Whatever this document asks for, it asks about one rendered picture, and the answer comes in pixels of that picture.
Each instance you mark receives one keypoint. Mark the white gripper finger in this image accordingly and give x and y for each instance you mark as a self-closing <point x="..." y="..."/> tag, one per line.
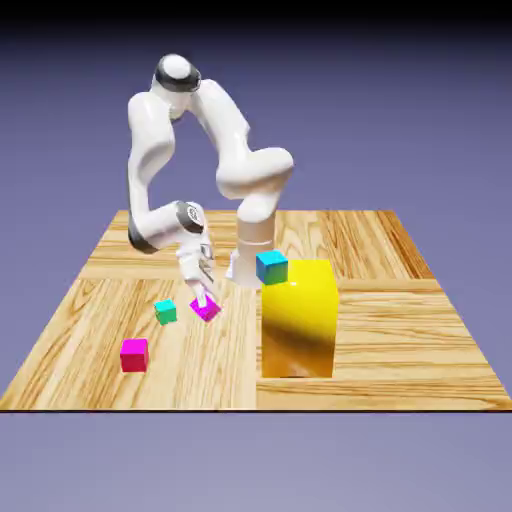
<point x="201" y="299"/>

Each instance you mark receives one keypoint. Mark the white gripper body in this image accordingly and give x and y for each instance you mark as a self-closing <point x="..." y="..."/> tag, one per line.
<point x="196" y="273"/>

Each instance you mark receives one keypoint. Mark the small magenta cube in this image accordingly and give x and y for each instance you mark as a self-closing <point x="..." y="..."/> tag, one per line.
<point x="208" y="311"/>

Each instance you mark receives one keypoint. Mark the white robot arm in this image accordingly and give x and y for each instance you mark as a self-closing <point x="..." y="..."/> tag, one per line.
<point x="152" y="136"/>

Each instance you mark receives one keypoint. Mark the small green cube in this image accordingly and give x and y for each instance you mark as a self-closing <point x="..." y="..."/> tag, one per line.
<point x="165" y="311"/>

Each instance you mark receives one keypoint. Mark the small blue cube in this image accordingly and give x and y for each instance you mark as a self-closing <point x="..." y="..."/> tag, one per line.
<point x="272" y="267"/>

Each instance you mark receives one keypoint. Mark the small pink cube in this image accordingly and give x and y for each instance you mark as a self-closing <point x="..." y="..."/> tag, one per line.
<point x="134" y="355"/>

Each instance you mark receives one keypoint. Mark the large yellow box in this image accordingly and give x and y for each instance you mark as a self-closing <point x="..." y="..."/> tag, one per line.
<point x="298" y="320"/>

